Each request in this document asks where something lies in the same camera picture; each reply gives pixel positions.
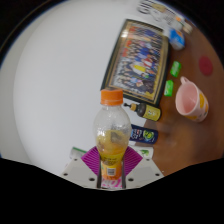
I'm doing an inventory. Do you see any green soap bar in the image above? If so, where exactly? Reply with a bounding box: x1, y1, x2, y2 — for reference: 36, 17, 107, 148
163, 79, 175, 98
169, 60, 183, 78

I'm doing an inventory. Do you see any flat round red coaster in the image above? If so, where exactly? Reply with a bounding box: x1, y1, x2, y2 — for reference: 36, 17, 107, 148
198, 55, 214, 77

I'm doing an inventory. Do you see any pink patterned mug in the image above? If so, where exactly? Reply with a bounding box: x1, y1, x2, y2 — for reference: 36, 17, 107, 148
175, 76, 210, 123

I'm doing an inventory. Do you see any brown pump bottle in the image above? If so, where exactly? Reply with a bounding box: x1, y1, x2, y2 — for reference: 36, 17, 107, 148
123, 101, 162, 122

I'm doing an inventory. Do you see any dark blue pump bottle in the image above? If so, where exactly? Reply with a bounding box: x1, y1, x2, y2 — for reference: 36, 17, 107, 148
129, 123, 160, 145

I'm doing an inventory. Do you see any patterned snack packet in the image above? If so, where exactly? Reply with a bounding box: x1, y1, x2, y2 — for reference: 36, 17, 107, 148
181, 21, 195, 35

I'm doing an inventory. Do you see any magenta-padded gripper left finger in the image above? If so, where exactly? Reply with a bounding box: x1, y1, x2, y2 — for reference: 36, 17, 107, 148
61, 145, 102, 190

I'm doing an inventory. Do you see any framed group photo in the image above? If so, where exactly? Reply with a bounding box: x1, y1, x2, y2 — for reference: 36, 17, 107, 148
100, 18, 173, 107

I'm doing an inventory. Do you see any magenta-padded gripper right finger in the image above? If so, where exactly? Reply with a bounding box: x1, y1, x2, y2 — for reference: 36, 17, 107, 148
121, 145, 165, 190

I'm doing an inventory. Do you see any orange-capped clear drink bottle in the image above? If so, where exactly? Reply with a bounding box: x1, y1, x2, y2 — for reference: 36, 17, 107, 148
93, 88, 133, 189

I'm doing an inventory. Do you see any blue tissue pack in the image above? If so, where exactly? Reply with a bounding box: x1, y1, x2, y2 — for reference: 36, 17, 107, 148
168, 27, 186, 51

